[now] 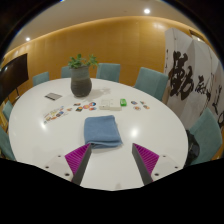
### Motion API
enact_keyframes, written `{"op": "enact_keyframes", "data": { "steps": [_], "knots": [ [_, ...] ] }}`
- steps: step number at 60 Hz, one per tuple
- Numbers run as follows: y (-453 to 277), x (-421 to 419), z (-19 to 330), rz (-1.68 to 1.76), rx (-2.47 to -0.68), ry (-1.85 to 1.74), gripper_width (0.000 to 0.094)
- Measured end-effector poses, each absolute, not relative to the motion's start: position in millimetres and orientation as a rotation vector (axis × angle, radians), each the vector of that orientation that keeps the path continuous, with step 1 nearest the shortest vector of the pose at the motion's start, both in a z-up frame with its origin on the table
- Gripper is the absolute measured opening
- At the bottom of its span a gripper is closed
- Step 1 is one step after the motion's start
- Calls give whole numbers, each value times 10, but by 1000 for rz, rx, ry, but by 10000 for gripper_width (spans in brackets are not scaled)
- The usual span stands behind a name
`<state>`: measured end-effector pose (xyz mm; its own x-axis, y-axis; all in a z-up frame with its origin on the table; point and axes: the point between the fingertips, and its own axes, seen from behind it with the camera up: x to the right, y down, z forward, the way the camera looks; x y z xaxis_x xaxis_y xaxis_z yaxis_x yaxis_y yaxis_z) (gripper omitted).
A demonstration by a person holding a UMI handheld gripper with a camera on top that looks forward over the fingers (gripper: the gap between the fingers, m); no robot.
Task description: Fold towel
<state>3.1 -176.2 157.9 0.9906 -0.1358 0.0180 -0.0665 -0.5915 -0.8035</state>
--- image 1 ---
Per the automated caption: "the calligraphy folding screen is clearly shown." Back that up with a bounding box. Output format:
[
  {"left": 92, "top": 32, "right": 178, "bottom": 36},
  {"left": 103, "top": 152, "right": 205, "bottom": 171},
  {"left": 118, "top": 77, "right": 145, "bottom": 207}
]
[{"left": 162, "top": 27, "right": 224, "bottom": 131}]

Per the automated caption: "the white flat box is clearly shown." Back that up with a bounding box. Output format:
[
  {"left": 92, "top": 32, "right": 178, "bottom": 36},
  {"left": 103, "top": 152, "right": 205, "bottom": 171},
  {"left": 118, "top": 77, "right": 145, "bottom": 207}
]
[{"left": 98, "top": 98, "right": 123, "bottom": 112}]

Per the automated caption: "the blue towel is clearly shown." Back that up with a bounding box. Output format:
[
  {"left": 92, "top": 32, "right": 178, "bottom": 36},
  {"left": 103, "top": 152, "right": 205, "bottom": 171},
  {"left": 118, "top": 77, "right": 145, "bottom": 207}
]
[{"left": 83, "top": 114, "right": 124, "bottom": 150}]

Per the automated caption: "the sticker sheet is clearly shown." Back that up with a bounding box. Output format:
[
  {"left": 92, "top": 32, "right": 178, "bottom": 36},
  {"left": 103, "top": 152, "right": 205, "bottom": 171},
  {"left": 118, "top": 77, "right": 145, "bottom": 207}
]
[{"left": 42, "top": 105, "right": 69, "bottom": 125}]

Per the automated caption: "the black wall screen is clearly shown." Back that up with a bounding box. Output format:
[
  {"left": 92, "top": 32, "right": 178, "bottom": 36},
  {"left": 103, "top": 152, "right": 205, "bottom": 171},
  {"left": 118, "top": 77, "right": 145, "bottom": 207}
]
[{"left": 0, "top": 53, "right": 30, "bottom": 104}]

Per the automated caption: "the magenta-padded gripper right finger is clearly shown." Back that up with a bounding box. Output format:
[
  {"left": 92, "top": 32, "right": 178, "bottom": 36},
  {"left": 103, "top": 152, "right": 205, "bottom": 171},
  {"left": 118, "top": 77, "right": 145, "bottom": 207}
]
[{"left": 131, "top": 143, "right": 183, "bottom": 186}]

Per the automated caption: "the potted plant in grey pot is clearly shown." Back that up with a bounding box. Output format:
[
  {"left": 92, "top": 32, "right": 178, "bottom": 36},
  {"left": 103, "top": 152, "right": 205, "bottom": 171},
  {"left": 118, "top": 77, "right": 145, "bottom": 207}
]
[{"left": 67, "top": 53, "right": 99, "bottom": 98}]

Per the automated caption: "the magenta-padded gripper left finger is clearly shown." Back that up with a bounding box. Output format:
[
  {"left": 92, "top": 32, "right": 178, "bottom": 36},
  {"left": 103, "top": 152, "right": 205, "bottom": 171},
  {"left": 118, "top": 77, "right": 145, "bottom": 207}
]
[{"left": 41, "top": 142, "right": 93, "bottom": 186}]

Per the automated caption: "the black bag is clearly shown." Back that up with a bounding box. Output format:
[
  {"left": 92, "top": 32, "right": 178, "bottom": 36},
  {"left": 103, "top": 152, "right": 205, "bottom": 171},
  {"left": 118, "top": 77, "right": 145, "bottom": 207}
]
[{"left": 184, "top": 129, "right": 201, "bottom": 166}]

